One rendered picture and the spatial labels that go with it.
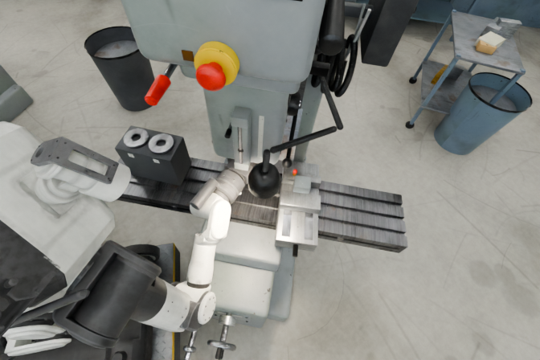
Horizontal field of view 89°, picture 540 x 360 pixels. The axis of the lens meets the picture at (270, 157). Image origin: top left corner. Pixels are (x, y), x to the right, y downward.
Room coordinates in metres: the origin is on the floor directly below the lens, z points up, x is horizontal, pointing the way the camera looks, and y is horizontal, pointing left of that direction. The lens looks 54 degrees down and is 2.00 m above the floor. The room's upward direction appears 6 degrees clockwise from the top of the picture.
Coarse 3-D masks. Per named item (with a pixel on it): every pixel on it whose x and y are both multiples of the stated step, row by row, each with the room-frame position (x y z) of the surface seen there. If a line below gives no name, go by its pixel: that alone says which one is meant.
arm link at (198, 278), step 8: (200, 248) 0.23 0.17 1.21; (208, 248) 0.23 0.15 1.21; (192, 256) 0.21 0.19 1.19; (200, 256) 0.21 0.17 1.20; (208, 256) 0.21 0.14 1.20; (192, 264) 0.19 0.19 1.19; (200, 264) 0.19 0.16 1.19; (208, 264) 0.19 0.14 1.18; (192, 272) 0.17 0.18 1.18; (200, 272) 0.17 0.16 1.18; (208, 272) 0.17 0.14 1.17; (184, 280) 0.16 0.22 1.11; (192, 280) 0.15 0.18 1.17; (200, 280) 0.15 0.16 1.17; (208, 280) 0.16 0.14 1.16; (184, 288) 0.13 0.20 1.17; (192, 288) 0.13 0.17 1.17; (200, 288) 0.13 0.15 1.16; (208, 288) 0.14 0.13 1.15; (192, 296) 0.11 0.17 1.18; (200, 296) 0.11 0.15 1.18
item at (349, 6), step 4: (348, 4) 0.82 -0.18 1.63; (352, 4) 0.82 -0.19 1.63; (356, 4) 0.83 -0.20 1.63; (360, 4) 0.83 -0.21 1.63; (348, 8) 0.81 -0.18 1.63; (352, 8) 0.81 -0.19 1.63; (356, 8) 0.81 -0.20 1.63; (360, 8) 0.81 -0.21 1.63; (368, 8) 0.81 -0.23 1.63; (372, 8) 0.81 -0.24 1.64; (348, 12) 0.81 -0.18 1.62; (352, 12) 0.81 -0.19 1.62; (356, 12) 0.81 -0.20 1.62; (360, 12) 0.81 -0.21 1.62; (364, 12) 0.81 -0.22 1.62; (372, 12) 0.81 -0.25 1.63; (352, 16) 0.81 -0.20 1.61; (356, 16) 0.81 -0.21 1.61; (364, 16) 0.81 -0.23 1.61
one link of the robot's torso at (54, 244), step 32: (0, 128) 0.25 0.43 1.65; (0, 160) 0.20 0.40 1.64; (0, 192) 0.15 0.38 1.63; (32, 192) 0.17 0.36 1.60; (0, 224) 0.11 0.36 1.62; (32, 224) 0.13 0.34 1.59; (64, 224) 0.14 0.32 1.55; (96, 224) 0.16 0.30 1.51; (0, 256) 0.07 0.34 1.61; (32, 256) 0.08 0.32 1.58; (64, 256) 0.10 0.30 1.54; (96, 256) 0.12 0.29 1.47; (0, 288) 0.04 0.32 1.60; (32, 288) 0.05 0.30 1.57; (64, 288) 0.06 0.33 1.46; (0, 320) 0.01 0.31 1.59
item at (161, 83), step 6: (168, 66) 0.38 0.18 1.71; (174, 66) 0.38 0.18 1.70; (168, 72) 0.36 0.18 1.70; (156, 78) 0.34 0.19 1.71; (162, 78) 0.34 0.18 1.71; (168, 78) 0.34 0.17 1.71; (156, 84) 0.32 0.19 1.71; (162, 84) 0.33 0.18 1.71; (168, 84) 0.34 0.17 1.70; (150, 90) 0.31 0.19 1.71; (156, 90) 0.31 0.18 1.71; (162, 90) 0.32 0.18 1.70; (150, 96) 0.30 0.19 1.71; (156, 96) 0.30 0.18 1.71; (150, 102) 0.29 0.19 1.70; (156, 102) 0.30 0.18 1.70
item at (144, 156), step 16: (128, 144) 0.58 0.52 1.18; (144, 144) 0.59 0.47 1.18; (160, 144) 0.61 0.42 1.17; (176, 144) 0.61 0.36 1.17; (128, 160) 0.56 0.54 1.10; (144, 160) 0.55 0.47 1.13; (160, 160) 0.54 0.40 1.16; (176, 160) 0.57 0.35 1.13; (144, 176) 0.56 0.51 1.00; (160, 176) 0.55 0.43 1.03; (176, 176) 0.54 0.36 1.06
